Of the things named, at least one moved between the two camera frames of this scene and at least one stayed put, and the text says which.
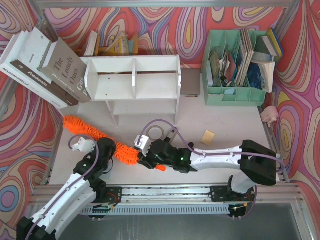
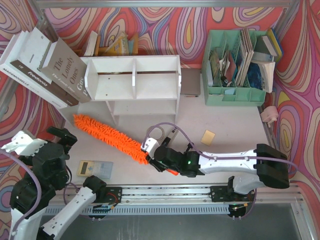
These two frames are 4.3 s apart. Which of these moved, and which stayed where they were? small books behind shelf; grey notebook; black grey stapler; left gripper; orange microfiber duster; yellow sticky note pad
Moved: orange microfiber duster; left gripper
Stayed: black grey stapler; grey notebook; small books behind shelf; yellow sticky note pad
